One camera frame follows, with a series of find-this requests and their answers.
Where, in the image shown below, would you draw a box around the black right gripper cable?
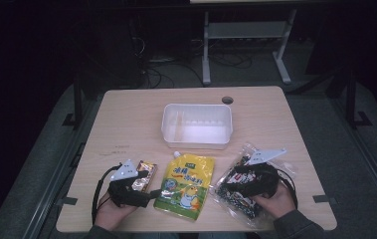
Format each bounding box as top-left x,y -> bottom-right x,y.
276,168 -> 299,210

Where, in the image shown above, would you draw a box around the clear bag with black-white contents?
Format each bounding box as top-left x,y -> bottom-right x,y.
209,142 -> 298,230

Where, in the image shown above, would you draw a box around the gold and red packet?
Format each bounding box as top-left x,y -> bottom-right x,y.
130,159 -> 159,194

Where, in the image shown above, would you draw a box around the person's left hand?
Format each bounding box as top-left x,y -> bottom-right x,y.
94,192 -> 138,232

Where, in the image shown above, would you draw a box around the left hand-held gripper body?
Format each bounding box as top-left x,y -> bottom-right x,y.
107,158 -> 150,209

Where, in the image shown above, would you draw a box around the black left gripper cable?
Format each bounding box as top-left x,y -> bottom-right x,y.
91,163 -> 123,225

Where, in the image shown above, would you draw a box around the yellow spout pouch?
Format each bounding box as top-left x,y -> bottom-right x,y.
153,150 -> 216,222

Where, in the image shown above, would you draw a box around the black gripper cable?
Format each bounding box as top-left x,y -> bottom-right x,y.
276,168 -> 299,210
91,163 -> 123,225

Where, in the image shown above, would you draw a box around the grey tape strip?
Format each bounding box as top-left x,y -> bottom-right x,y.
56,196 -> 79,206
312,194 -> 338,204

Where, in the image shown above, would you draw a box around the black floor cables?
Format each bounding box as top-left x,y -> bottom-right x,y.
138,46 -> 254,90

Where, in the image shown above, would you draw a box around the black metal stand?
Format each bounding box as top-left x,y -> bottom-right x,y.
344,70 -> 373,129
62,74 -> 85,130

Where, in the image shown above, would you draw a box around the white metal stand frame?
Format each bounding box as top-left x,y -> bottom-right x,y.
201,8 -> 298,86

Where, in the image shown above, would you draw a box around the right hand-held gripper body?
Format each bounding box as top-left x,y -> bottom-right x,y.
240,148 -> 288,197

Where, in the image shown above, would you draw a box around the person's right hand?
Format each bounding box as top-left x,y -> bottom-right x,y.
252,182 -> 297,220

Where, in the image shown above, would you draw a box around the white plastic container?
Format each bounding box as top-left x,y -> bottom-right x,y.
160,103 -> 234,150

